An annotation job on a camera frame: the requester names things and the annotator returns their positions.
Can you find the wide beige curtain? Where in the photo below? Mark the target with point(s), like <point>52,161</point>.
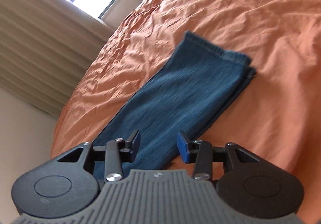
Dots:
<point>42,50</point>

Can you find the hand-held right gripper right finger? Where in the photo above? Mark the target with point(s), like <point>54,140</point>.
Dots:
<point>182,146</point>

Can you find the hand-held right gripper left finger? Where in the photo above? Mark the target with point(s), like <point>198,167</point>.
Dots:
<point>137,145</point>

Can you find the orange bed sheet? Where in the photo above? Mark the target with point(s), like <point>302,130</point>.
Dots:
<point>250,13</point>

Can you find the blue denim pants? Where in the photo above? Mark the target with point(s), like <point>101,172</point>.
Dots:
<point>175,93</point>

